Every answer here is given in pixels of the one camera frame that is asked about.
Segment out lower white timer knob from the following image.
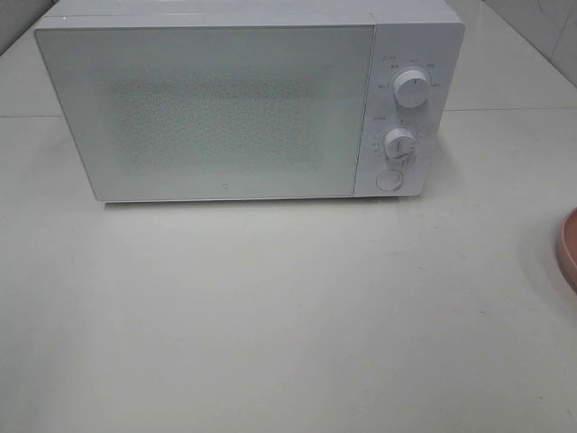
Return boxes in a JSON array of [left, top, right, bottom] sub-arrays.
[[381, 127, 418, 160]]

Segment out upper white power knob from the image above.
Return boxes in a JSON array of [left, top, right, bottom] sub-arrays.
[[392, 67, 432, 108]]

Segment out pink plate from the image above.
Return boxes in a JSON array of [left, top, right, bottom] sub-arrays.
[[555, 208, 577, 291]]

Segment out white microwave oven body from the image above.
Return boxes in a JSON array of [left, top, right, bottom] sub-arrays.
[[34, 1, 465, 201]]

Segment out white microwave door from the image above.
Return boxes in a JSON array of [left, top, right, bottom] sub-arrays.
[[35, 26, 374, 202]]

